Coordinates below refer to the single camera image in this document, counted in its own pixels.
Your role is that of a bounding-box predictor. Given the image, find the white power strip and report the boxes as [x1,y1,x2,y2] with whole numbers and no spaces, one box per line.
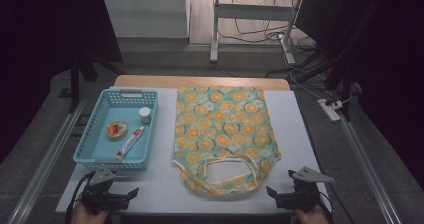
[317,98,343,123]

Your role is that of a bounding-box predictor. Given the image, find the white panel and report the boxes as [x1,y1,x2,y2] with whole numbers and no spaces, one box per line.
[100,0,192,40]

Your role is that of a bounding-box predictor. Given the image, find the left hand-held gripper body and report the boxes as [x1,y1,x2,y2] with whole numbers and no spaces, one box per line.
[80,166,132,215]

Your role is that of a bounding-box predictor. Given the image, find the light blue plastic basket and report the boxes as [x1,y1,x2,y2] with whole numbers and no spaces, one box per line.
[72,87,160,172]

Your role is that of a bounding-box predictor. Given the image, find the person's left hand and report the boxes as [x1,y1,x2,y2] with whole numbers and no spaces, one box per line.
[70,200,109,224]

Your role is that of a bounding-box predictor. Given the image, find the person's right hand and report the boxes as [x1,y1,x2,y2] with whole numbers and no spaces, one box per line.
[292,203,331,224]

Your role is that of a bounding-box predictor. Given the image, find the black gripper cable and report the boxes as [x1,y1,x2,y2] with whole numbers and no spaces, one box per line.
[64,171,96,224]
[319,192,335,224]

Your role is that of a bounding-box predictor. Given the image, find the white power cable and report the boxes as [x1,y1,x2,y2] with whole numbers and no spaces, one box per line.
[283,48,353,102]

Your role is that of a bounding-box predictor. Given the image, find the small white-lidded jar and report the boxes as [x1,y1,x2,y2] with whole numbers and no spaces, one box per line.
[138,106,153,125]

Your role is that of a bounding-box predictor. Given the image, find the black tripod stand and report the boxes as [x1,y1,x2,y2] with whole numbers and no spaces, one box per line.
[293,47,356,122]
[67,48,125,114]

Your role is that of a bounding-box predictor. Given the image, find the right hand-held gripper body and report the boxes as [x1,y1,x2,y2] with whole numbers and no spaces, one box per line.
[275,166,335,214]

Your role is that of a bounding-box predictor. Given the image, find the orange-slice print fabric bag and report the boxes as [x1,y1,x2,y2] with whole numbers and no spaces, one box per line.
[172,84,283,198]

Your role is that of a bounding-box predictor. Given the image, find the white and red toothpaste tube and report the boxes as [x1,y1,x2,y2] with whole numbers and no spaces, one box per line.
[115,125,146,161]

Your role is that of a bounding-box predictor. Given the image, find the dark curtain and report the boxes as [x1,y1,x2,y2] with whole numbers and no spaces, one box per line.
[0,0,124,165]
[295,0,424,189]

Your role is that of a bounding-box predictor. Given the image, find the white desk frame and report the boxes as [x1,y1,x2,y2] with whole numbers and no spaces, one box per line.
[209,0,305,65]

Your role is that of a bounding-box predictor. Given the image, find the metal floor rail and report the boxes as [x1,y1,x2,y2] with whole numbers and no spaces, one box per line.
[6,97,88,224]
[336,117,403,224]

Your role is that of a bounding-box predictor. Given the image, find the black floor cables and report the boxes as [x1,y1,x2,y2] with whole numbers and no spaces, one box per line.
[218,0,318,52]

